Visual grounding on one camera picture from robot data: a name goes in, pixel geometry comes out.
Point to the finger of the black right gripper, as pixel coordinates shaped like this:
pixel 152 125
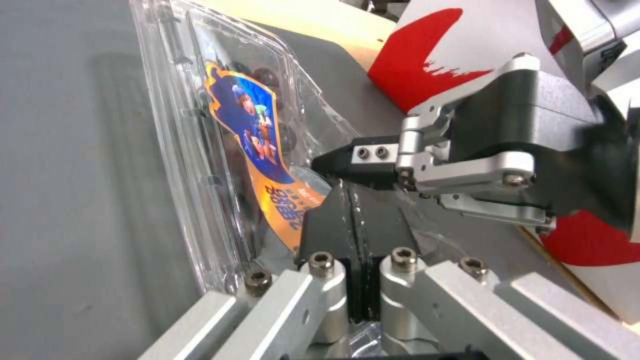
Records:
pixel 365 165
pixel 505 210

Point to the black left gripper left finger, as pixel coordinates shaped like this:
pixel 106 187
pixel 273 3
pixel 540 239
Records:
pixel 327 232

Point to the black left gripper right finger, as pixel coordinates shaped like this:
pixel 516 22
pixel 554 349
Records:
pixel 382 228

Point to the clear plastic takeout box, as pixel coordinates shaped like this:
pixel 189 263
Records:
pixel 240 112

